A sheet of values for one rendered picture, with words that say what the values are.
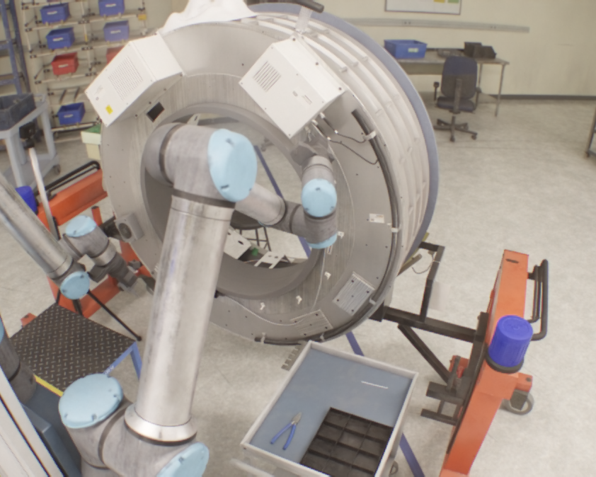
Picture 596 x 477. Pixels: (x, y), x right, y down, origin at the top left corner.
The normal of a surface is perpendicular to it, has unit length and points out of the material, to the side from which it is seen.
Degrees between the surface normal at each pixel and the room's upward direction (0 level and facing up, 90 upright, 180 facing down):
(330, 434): 0
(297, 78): 90
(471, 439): 90
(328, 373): 0
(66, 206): 90
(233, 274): 7
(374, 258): 90
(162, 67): 55
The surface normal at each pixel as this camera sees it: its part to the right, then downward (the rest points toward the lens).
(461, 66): -0.26, 0.62
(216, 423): 0.00, -0.85
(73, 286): 0.68, 0.45
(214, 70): -0.43, 0.47
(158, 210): 0.87, -0.02
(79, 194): 0.90, 0.22
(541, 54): 0.25, 0.51
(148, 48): 0.74, -0.30
